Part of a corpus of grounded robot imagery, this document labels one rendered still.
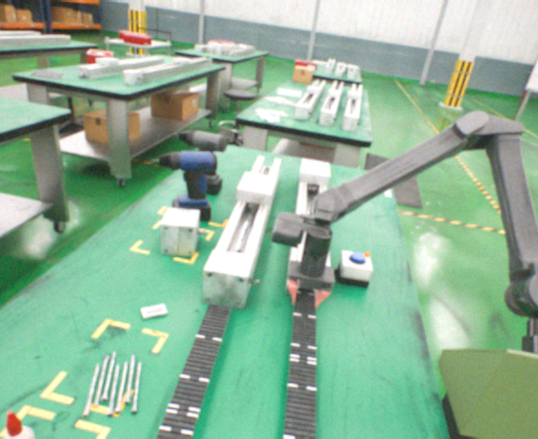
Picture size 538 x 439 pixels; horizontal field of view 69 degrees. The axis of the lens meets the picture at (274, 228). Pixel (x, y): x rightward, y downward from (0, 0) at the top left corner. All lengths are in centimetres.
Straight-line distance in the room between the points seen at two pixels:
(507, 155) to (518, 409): 51
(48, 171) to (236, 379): 208
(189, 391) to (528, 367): 54
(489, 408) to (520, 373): 9
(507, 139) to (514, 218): 18
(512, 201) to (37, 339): 100
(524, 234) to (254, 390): 62
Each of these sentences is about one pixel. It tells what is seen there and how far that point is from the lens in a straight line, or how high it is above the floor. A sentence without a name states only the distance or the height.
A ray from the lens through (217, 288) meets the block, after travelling 91.
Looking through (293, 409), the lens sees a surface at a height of 81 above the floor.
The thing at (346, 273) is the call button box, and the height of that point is 82.
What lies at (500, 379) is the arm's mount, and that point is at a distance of 76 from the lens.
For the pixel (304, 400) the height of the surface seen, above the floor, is 81.
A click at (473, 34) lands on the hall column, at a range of 1101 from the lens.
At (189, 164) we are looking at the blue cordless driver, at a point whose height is 97.
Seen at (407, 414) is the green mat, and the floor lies 78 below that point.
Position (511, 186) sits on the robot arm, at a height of 114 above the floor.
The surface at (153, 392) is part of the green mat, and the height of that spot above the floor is 78.
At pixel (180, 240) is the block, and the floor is 83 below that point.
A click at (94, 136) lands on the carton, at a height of 27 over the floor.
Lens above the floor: 138
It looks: 28 degrees down
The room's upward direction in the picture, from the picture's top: 8 degrees clockwise
